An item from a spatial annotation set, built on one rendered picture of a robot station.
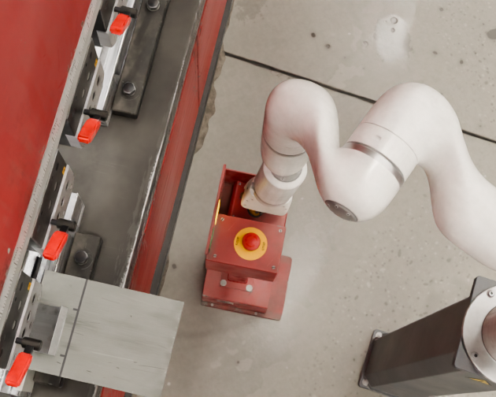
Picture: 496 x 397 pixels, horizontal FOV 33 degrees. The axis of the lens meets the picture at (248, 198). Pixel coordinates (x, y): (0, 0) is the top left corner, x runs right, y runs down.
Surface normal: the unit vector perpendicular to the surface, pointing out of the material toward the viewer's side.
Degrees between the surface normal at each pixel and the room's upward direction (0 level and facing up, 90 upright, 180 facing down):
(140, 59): 0
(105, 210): 0
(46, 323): 27
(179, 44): 0
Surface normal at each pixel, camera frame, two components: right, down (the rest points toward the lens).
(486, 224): -0.04, 0.09
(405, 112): -0.03, -0.31
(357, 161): -0.24, -0.44
